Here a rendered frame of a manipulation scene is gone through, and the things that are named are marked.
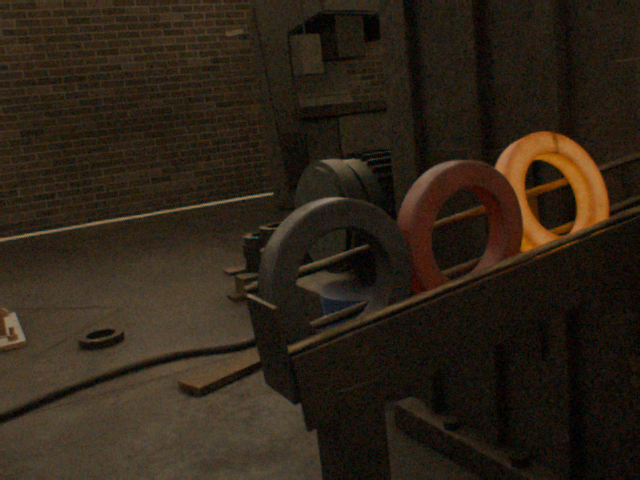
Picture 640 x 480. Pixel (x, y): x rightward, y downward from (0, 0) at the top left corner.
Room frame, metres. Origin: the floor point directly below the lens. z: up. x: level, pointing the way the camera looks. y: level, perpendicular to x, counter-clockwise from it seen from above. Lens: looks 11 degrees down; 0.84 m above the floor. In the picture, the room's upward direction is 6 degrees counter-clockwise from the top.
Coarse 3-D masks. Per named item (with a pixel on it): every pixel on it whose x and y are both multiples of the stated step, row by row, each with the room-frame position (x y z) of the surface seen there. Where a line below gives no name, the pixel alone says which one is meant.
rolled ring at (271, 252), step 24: (288, 216) 0.71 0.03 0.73; (312, 216) 0.69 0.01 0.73; (336, 216) 0.71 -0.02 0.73; (360, 216) 0.72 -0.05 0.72; (384, 216) 0.74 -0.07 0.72; (288, 240) 0.68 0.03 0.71; (312, 240) 0.69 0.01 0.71; (384, 240) 0.73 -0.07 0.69; (264, 264) 0.69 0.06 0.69; (288, 264) 0.68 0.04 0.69; (384, 264) 0.75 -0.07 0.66; (408, 264) 0.75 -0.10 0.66; (264, 288) 0.68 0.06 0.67; (288, 288) 0.68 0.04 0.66; (384, 288) 0.74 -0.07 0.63; (408, 288) 0.75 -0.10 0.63; (288, 312) 0.68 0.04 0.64; (288, 336) 0.67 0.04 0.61
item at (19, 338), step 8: (0, 304) 2.80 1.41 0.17; (0, 312) 2.79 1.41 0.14; (8, 312) 3.17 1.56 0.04; (0, 320) 2.79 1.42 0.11; (8, 320) 3.07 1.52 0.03; (16, 320) 3.06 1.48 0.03; (0, 328) 2.79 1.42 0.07; (8, 328) 2.73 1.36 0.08; (16, 328) 2.92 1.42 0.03; (0, 336) 2.79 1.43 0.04; (8, 336) 2.72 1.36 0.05; (16, 336) 2.74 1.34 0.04; (24, 336) 2.78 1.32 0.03; (0, 344) 2.70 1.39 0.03; (8, 344) 2.69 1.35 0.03; (16, 344) 2.70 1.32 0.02; (24, 344) 2.71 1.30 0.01
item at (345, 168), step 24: (312, 168) 2.21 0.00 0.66; (336, 168) 2.13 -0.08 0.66; (360, 168) 2.17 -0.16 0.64; (384, 168) 2.18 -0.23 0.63; (312, 192) 2.22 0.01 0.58; (336, 192) 2.08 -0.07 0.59; (360, 192) 2.08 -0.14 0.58; (384, 192) 2.13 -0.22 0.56; (336, 240) 2.11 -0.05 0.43; (360, 240) 2.06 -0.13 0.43; (360, 264) 2.14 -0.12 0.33; (312, 288) 2.23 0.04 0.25; (312, 312) 2.21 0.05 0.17
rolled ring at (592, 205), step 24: (528, 144) 0.91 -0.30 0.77; (552, 144) 0.93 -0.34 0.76; (576, 144) 0.95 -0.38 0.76; (504, 168) 0.89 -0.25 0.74; (576, 168) 0.94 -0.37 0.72; (576, 192) 0.95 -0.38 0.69; (600, 192) 0.93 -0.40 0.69; (528, 216) 0.87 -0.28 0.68; (576, 216) 0.94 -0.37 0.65; (600, 216) 0.92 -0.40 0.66; (528, 240) 0.86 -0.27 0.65; (576, 240) 0.88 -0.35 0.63
